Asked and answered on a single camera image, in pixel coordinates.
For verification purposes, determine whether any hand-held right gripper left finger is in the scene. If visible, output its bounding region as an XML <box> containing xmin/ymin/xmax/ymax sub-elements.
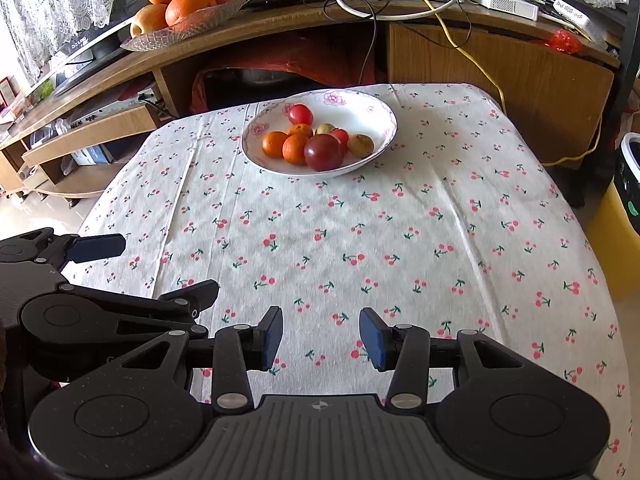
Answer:
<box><xmin>115</xmin><ymin>306</ymin><xmax>284</xmax><ymax>413</ymax></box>

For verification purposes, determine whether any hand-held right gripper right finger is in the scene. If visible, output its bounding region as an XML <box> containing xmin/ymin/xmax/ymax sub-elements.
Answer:
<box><xmin>359</xmin><ymin>308</ymin><xmax>536</xmax><ymax>411</ymax></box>

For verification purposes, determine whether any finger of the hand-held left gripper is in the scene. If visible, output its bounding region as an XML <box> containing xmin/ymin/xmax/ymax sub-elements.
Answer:
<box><xmin>60</xmin><ymin>280</ymin><xmax>221</xmax><ymax>356</ymax></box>
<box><xmin>30</xmin><ymin>228</ymin><xmax>127</xmax><ymax>273</ymax></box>

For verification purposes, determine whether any dark red apple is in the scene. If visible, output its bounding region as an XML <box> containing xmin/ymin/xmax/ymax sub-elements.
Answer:
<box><xmin>303</xmin><ymin>133</ymin><xmax>346</xmax><ymax>172</ymax></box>

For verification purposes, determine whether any white floral porcelain bowl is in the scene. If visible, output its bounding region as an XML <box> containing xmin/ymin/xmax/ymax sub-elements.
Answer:
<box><xmin>241</xmin><ymin>89</ymin><xmax>398</xmax><ymax>178</ymax></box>

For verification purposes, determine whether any blue and white box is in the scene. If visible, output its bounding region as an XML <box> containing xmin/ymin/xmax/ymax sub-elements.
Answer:
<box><xmin>71</xmin><ymin>144</ymin><xmax>114</xmax><ymax>167</ymax></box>

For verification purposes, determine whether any cherry print tablecloth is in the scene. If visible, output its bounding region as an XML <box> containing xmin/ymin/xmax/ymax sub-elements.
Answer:
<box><xmin>55</xmin><ymin>82</ymin><xmax>633</xmax><ymax>480</ymax></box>

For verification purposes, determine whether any silver media player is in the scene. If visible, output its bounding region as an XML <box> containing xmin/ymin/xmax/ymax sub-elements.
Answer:
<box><xmin>69</xmin><ymin>91</ymin><xmax>162</xmax><ymax>129</ymax></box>

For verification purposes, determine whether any flat screen television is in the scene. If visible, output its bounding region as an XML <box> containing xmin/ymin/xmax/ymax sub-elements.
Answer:
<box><xmin>50</xmin><ymin>20</ymin><xmax>137</xmax><ymax>97</ymax></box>

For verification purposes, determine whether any metal pot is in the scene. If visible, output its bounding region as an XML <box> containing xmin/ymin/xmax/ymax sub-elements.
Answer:
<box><xmin>239</xmin><ymin>69</ymin><xmax>292</xmax><ymax>85</ymax></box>

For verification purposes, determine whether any yellow apple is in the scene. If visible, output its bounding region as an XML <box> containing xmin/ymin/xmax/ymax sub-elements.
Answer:
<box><xmin>130</xmin><ymin>4</ymin><xmax>169</xmax><ymax>38</ymax></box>

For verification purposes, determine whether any glass fruit dish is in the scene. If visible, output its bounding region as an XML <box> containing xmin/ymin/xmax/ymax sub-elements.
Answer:
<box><xmin>120</xmin><ymin>0</ymin><xmax>248</xmax><ymax>53</ymax></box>

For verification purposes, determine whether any white lace cover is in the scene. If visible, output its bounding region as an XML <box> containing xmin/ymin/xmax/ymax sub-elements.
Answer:
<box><xmin>0</xmin><ymin>0</ymin><xmax>122</xmax><ymax>82</ymax></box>

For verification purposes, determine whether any yellow bin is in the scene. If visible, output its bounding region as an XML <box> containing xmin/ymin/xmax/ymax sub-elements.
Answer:
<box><xmin>584</xmin><ymin>179</ymin><xmax>640</xmax><ymax>302</ymax></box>

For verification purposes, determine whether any red cloth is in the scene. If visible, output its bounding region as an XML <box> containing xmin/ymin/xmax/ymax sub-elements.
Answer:
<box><xmin>190</xmin><ymin>42</ymin><xmax>377</xmax><ymax>113</ymax></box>

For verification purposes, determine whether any wooden cabinet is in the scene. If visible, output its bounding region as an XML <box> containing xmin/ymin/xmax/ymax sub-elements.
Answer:
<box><xmin>0</xmin><ymin>0</ymin><xmax>621</xmax><ymax>202</ymax></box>

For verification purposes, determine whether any white trash can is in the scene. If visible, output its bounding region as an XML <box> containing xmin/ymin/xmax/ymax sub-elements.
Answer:
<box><xmin>612</xmin><ymin>132</ymin><xmax>640</xmax><ymax>237</ymax></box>

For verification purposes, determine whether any red plastic bag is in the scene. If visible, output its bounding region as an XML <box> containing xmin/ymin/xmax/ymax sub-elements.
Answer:
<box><xmin>546</xmin><ymin>29</ymin><xmax>584</xmax><ymax>56</ymax></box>

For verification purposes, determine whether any white power strip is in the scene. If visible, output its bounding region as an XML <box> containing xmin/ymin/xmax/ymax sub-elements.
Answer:
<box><xmin>429</xmin><ymin>0</ymin><xmax>541</xmax><ymax>22</ymax></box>

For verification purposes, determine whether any white router box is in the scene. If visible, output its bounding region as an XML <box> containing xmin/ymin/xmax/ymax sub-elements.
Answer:
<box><xmin>551</xmin><ymin>0</ymin><xmax>612</xmax><ymax>52</ymax></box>

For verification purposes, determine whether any black cable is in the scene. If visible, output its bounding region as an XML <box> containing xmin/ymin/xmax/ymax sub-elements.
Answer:
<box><xmin>322</xmin><ymin>0</ymin><xmax>477</xmax><ymax>87</ymax></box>

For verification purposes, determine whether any yellow cable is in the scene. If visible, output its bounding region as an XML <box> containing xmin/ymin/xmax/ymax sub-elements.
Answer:
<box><xmin>272</xmin><ymin>0</ymin><xmax>602</xmax><ymax>167</ymax></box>

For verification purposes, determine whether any white cable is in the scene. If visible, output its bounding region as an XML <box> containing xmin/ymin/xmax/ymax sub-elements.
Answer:
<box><xmin>334</xmin><ymin>0</ymin><xmax>457</xmax><ymax>20</ymax></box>

